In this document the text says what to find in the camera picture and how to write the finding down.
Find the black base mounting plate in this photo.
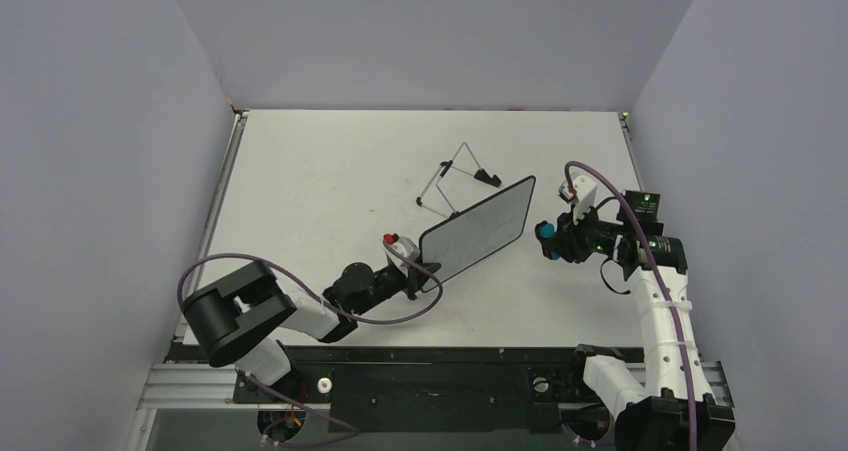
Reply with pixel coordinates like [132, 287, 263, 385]
[165, 345, 664, 435]

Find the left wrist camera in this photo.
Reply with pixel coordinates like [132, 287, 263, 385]
[383, 233, 420, 266]

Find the aluminium frame rail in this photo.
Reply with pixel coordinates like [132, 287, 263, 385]
[135, 361, 735, 411]

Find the wire whiteboard stand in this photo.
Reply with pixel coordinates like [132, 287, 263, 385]
[414, 142, 503, 218]

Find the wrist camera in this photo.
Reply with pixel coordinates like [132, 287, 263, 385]
[383, 233, 420, 266]
[558, 175, 597, 224]

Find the small black-framed whiteboard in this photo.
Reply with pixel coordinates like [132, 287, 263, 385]
[418, 175, 536, 292]

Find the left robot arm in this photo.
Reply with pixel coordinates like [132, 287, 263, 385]
[178, 259, 442, 401]

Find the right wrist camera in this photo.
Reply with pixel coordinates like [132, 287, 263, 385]
[558, 175, 597, 224]

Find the blue whiteboard eraser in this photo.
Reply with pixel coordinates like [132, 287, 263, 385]
[534, 221, 560, 261]

